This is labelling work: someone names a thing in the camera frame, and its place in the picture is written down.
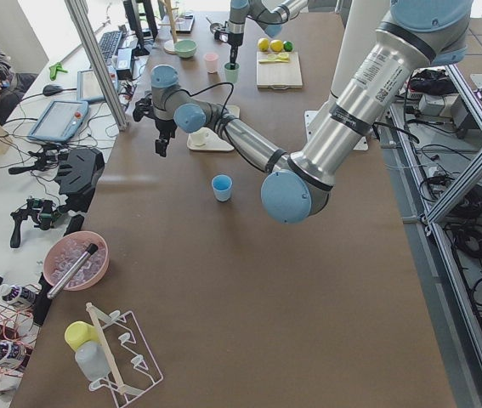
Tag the cream white cup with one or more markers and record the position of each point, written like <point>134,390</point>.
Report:
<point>199,138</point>

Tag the white wire cup rack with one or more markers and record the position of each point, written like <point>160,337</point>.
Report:
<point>134,369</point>

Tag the yellow plastic knife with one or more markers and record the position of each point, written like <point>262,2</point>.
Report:
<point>273,61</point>

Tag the blue cup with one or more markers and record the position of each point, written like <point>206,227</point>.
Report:
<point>222,187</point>

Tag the yellow lemon left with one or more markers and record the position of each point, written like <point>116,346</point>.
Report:
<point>276,46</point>

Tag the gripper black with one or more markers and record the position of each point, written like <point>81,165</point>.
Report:
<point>235,40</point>
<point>165,126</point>

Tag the beige tray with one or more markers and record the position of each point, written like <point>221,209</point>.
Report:
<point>214,143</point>

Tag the metal scoop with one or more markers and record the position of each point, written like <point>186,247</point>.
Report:
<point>215,28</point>

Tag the clear cup on rack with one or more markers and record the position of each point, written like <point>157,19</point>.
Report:
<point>91,359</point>

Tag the yellow cup on rack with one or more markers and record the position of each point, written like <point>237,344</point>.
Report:
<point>78,333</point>

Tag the wooden cutting board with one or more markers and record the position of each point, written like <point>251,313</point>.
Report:
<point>279,76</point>

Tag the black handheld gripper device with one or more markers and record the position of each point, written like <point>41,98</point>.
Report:
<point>44,213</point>

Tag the green cup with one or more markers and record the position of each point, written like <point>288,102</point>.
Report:
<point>231,72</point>

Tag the yellow lemon right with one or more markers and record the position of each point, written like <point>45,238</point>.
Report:
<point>263,44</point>

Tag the wooden cup tree stand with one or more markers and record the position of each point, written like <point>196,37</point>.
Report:
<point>170,45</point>

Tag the black keyboard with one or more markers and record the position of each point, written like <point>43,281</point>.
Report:
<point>109,44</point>

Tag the teach pendant tablet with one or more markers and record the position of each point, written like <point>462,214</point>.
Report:
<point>88,88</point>
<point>60,121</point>

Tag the green lime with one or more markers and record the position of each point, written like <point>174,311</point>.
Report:
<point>288,46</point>

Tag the yellow lemon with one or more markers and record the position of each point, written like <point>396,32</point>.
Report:
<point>276,46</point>
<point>263,44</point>

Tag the pink cup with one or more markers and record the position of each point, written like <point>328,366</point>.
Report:
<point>211,62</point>

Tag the teach pendant tablet far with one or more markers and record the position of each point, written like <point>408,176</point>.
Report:
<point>88,88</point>

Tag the metal muddler in bowl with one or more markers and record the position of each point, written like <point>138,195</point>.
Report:
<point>73,270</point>

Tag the teach pendant tablet near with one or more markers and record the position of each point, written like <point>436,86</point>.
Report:
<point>60,121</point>

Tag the mint green bowl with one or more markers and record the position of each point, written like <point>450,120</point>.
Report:
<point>185,48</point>

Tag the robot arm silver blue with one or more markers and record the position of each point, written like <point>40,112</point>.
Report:
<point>411,35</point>
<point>270,21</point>

